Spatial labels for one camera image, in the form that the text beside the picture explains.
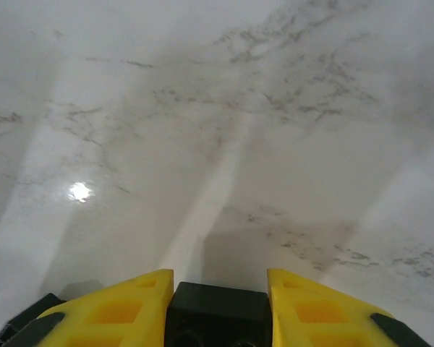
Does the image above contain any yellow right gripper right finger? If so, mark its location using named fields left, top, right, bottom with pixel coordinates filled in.
left=267, top=267, right=430, bottom=347

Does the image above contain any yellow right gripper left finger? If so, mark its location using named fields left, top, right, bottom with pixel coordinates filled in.
left=7, top=269, right=174, bottom=347

